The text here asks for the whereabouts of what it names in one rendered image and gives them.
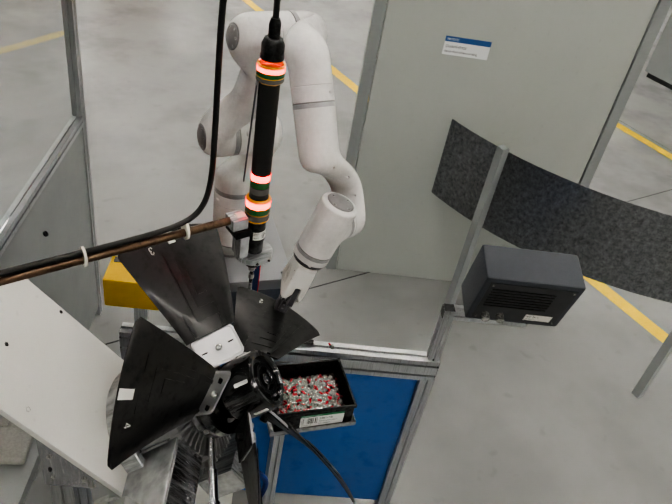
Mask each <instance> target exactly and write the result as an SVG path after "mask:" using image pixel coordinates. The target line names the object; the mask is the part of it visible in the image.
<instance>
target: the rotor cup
mask: <svg viewBox="0 0 672 504"><path fill-rule="evenodd" d="M215 369H216V370H231V376H230V379H229V381H228V383H227V385H226V387H225V389H224V391H223V393H222V395H221V397H220V399H219V401H218V403H217V405H216V407H215V409H214V411H213V412H212V413H211V414H208V415H200V416H199V418H200V420H201V421H202V423H203V424H204V425H205V426H206V427H207V429H209V430H210V431H211V432H212V433H214V434H215V435H217V436H221V437H226V436H229V435H231V434H234V433H235V430H236V428H237V426H238V425H239V423H240V421H241V419H242V418H243V416H244V414H245V413H246V411H248V413H250V415H251V419H253V418H255V417H257V416H260V415H262V414H265V413H267V412H269V411H272V410H274V409H276V408H278V407H279V406H280V405H281V404H282V402H283V399H284V386H283V381H282V377H281V374H280V372H279V370H278V368H277V366H276V364H275V363H274V361H273V360H272V359H271V358H270V357H269V356H268V355H267V354H266V353H265V352H263V351H261V350H253V351H251V352H249V353H247V354H245V355H243V356H240V357H238V358H235V359H233V360H231V361H229V362H227V363H224V364H223V365H222V366H221V367H220V366H217V367H216V368H215ZM263 374H267V376H268V377H269V383H268V384H266V383H265V382H264V380H263V377H262V376H263ZM245 379H247V381H248V383H246V384H243V385H241V386H239V387H237V388H234V384H236V383H239V382H241V381H243V380H245ZM264 409H269V410H267V411H265V412H262V413H260V414H258V415H254V414H255V413H257V412H259V411H262V410H264Z"/></svg>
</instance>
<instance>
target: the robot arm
mask: <svg viewBox="0 0 672 504"><path fill-rule="evenodd" d="M272 16H273V11H253V12H245V13H242V14H239V15H237V16H236V17H234V18H233V19H232V20H231V22H230V23H229V25H228V27H227V30H226V44H227V47H228V50H229V52H230V55H231V56H232V58H233V60H234V61H235V62H236V64H237V65H238V66H239V67H240V71H239V74H238V77H237V80H236V83H235V86H234V88H233V89H232V91H231V92H229V93H228V94H227V95H226V96H225V97H223V98H222V99H221V100H220V111H219V127H218V143H217V156H216V157H228V156H231V157H230V158H229V159H227V160H226V161H224V162H223V163H222V164H221V165H219V166H218V168H217V169H216V171H215V177H214V201H213V221H214V220H218V219H222V218H225V213H228V212H232V211H236V210H242V211H243V212H244V213H245V201H246V195H247V193H249V188H250V177H251V167H252V155H253V143H254V132H255V120H256V108H257V96H258V87H257V94H256V101H255V109H254V116H253V124H252V131H251V138H250V146H249V153H248V160H247V168H246V175H245V181H244V182H243V175H244V168H245V160H246V153H247V145H248V138H249V130H250V123H251V115H252V108H253V100H254V93H255V82H256V66H257V60H258V59H259V58H260V51H261V42H262V40H263V38H264V36H265V35H267V34H268V29H269V21H270V19H271V17H272ZM279 17H280V19H281V34H280V36H281V37H282V38H283V40H284V43H285V52H284V55H285V58H284V59H285V62H286V65H287V68H288V72H289V80H290V89H291V98H292V106H293V115H294V123H295V131H296V139H297V147H298V155H299V160H300V163H301V165H302V167H303V168H304V169H305V170H306V171H308V172H311V173H316V174H320V175H322V176H323V177H324V178H325V179H326V181H327V182H328V184H329V186H330V188H331V191H332V192H327V193H325V194H323V195H322V197H321V199H320V201H319V203H318V204H317V206H316V208H315V210H314V212H313V214H312V215H311V217H310V219H309V221H308V223H307V224H306V226H305V228H304V230H303V232H302V234H301V235H300V237H299V239H298V241H297V242H296V244H295V246H294V254H293V255H292V257H291V259H290V260H289V262H288V263H287V265H286V267H285V268H284V270H283V272H282V278H281V292H280V293H281V294H280V295H279V297H278V298H277V300H276V302H275V304H274V310H277V311H279V312H282V313H286V312H287V311H288V309H289V307H292V306H293V304H294V301H295V299H296V297H297V303H298V302H300V301H301V300H302V299H303V297H304V295H305V294H306V292H307V290H308V288H309V286H310V285H311V283H312V281H313V279H314V277H315V274H316V272H317V270H321V269H322V268H323V267H325V266H326V265H327V264H328V262H329V260H330V259H331V257H332V255H333V254H334V252H335V250H336V249H337V247H338V246H339V244H340V243H341V242H342V241H344V240H345V239H347V238H350V237H353V236H355V235H357V234H359V233H360V232H361V231H362V229H363V227H364V224H365V204H364V195H363V189H362V184H361V181H360V179H359V176H358V174H357V173H356V171H355V170H354V168H353V167H352V166H351V165H350V164H349V163H348V162H347V161H346V160H345V159H344V157H343V156H342V155H341V153H340V149H339V140H338V129H337V117H336V106H335V96H334V86H333V75H332V66H331V58H330V53H329V49H328V46H327V44H326V39H327V28H326V24H325V21H324V19H323V18H322V17H321V15H319V14H318V13H316V12H312V11H306V10H287V11H280V14H279ZM212 119H213V106H212V107H211V108H210V109H209V110H208V111H207V112H206V113H205V115H204V116H203V117H202V119H201V120H200V122H199V125H198V128H197V140H198V145H199V146H200V148H201V149H202V151H203V152H205V153H206V154H208V155H210V152H211V137H212ZM217 229H218V232H219V236H220V241H221V245H222V249H223V254H224V257H227V258H235V256H234V252H233V251H232V235H231V233H230V232H229V231H228V230H227V229H226V226H224V227H220V228H217Z"/></svg>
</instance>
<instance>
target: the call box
mask: <svg viewBox="0 0 672 504"><path fill-rule="evenodd" d="M114 259H115V256H112V258H111V261H110V263H109V265H108V268H107V270H106V273H105V275H104V277H103V290H104V302H105V305H109V306H119V307H129V308H139V309H149V310H158V308H157V307H156V306H155V305H154V303H153V302H152V301H151V300H150V298H149V297H148V296H147V295H146V293H145V292H144V291H143V290H142V288H141V287H140V286H139V285H138V283H137V282H136V281H135V280H134V278H133V277H132V276H131V275H130V273H129V272H128V271H127V270H126V268H125V267H124V266H123V265H122V263H120V262H114Z"/></svg>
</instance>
